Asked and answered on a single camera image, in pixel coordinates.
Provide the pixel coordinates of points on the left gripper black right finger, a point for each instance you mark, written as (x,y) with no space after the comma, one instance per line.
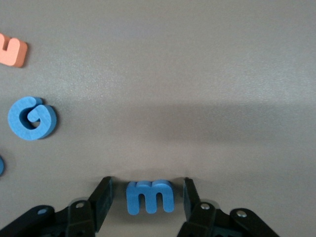
(209,222)

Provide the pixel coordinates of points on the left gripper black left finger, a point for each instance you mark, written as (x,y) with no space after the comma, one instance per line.
(74,219)

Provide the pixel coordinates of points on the blue foam letter E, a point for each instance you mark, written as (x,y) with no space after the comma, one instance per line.
(133,197)

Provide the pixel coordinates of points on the blue foam capital G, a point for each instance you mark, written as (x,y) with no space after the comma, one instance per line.
(17,123)

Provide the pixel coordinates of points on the blue foam lowercase g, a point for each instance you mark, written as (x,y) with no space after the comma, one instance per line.
(1,166)

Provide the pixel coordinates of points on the brown table cover sheet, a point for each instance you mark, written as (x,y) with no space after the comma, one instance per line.
(172,74)

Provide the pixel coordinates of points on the orange foam letter E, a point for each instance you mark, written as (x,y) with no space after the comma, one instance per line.
(12,56)

